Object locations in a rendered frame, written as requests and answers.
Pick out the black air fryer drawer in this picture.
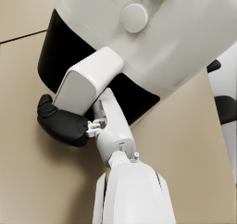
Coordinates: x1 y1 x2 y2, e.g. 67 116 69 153
37 8 162 127

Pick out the white and black robot body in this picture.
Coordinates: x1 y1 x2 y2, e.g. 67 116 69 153
206 42 237 183

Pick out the pale air fryer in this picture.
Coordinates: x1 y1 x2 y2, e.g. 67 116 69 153
36 0 237 129

